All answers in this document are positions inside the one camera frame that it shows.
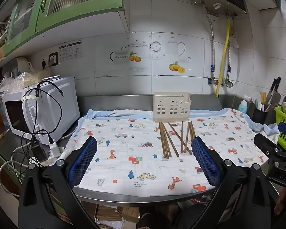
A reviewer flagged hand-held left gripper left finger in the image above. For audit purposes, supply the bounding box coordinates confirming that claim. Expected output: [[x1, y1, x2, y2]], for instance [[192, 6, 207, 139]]
[[18, 136, 98, 229]]

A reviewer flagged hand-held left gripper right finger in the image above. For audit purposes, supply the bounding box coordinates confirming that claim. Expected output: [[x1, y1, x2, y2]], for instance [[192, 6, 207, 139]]
[[191, 136, 284, 229]]

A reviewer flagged bunch of wooden chopsticks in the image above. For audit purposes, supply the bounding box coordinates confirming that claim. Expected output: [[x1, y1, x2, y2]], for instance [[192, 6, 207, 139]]
[[158, 121, 196, 159]]

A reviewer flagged cream plastic utensil holder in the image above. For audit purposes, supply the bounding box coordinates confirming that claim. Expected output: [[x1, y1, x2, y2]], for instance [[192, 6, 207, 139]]
[[153, 92, 191, 123]]

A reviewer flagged green plastic basket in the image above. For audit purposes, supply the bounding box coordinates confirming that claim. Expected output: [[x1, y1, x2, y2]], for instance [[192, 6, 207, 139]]
[[274, 106, 286, 152]]

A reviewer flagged white power strip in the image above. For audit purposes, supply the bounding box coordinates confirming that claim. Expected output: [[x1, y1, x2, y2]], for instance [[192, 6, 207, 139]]
[[12, 145, 65, 168]]

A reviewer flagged black utensil cup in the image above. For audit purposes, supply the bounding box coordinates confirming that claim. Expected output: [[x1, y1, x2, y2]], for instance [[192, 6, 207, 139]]
[[252, 106, 269, 125]]

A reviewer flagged white charger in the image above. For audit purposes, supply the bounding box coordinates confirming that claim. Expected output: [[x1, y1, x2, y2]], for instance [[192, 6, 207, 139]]
[[48, 138, 59, 158]]

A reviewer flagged cartoon printed blanket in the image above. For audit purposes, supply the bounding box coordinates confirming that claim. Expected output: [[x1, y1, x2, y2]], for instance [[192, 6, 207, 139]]
[[49, 108, 280, 196]]

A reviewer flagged white spatula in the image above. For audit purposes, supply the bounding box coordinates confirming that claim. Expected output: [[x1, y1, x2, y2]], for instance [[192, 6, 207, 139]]
[[251, 92, 262, 110]]

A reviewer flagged black power adapter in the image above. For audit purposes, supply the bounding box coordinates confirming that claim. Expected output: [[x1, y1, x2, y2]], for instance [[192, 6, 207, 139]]
[[31, 139, 48, 163]]

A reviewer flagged light blue bottle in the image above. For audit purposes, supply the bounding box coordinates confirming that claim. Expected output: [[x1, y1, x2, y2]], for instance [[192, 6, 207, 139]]
[[238, 95, 251, 114]]

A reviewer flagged white microwave oven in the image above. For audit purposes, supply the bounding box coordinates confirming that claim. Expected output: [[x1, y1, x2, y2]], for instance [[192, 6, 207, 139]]
[[2, 76, 81, 146]]

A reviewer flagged clear plastic bag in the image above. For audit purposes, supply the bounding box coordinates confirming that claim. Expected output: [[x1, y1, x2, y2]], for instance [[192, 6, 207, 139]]
[[0, 70, 53, 97]]

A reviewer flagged black and white info sticker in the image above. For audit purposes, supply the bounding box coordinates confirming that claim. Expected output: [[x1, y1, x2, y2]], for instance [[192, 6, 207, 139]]
[[59, 41, 83, 61]]

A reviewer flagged cream electric kettle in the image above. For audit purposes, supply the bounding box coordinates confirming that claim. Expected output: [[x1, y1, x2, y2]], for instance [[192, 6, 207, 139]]
[[12, 57, 34, 77]]

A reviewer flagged black handled cleaver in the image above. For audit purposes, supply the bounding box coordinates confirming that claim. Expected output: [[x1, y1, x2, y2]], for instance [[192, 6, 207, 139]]
[[265, 76, 282, 103]]

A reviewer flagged black cable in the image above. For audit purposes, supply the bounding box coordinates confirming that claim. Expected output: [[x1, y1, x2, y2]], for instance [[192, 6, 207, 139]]
[[21, 81, 64, 149]]

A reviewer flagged braided metal hose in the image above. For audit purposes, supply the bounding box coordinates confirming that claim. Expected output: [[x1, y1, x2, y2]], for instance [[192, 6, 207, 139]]
[[201, 3, 216, 77], [225, 40, 232, 82]]

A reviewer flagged white cable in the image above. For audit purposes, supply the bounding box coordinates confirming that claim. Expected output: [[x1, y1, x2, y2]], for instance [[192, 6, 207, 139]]
[[0, 159, 23, 197]]

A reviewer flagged wooden handled tool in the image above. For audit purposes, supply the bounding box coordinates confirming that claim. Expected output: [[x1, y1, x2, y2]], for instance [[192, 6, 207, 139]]
[[0, 128, 11, 143]]

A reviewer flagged yellow gas hose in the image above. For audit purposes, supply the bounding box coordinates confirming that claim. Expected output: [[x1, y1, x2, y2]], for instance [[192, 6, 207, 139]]
[[215, 17, 231, 98]]

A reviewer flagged teaware and oranges wall decal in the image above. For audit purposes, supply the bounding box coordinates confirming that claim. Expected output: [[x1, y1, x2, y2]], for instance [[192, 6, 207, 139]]
[[109, 39, 192, 75]]

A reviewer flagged green wall cabinet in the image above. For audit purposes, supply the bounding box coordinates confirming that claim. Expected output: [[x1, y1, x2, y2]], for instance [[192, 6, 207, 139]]
[[0, 0, 124, 71]]

